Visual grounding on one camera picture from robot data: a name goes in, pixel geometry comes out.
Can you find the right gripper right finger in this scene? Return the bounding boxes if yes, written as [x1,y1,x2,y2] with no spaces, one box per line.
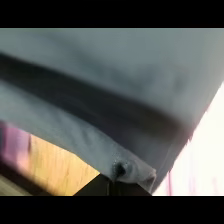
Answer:
[111,179,152,197]

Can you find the grey T-shirt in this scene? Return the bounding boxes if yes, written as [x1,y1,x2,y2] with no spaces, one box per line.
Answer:
[0,27,224,195]

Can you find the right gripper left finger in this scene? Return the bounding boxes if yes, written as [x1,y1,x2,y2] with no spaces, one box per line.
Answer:
[73,172,114,197]

